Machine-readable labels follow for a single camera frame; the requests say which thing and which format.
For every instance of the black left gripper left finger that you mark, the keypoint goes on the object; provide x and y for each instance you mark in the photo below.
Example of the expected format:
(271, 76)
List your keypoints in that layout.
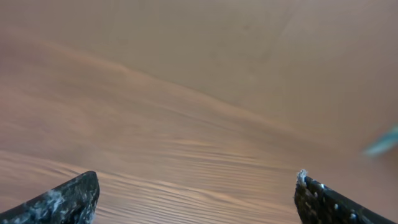
(73, 202)

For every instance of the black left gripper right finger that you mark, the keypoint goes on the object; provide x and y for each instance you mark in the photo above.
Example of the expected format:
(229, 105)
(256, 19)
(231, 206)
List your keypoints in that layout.
(319, 204)

